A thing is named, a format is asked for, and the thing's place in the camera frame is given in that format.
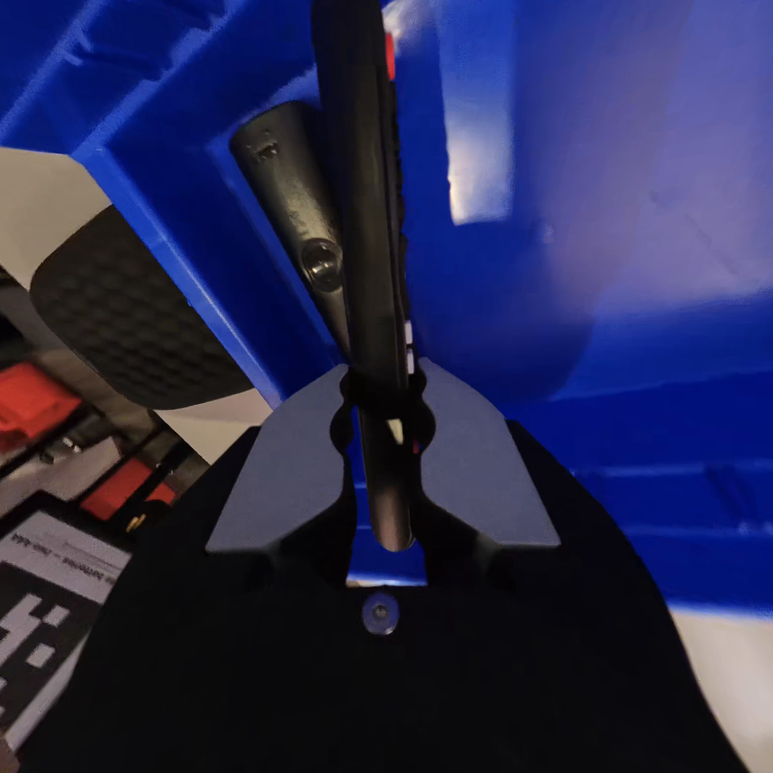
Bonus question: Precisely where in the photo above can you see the red plastic box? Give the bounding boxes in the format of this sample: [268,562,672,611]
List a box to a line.
[0,363,83,457]
[78,457,184,523]

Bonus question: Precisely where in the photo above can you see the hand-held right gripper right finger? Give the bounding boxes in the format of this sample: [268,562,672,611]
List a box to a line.
[411,359,561,581]

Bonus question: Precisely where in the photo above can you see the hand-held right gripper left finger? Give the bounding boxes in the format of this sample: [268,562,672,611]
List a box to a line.
[206,365,360,581]

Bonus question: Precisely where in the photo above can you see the blue plastic bin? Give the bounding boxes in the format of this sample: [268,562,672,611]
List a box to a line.
[0,0,773,617]

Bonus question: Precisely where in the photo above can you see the black framed marker sign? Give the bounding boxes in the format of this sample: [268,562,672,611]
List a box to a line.
[0,493,136,756]

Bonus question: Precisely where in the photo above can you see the black remote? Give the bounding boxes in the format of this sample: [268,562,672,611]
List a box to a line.
[229,101,353,366]
[311,0,420,554]

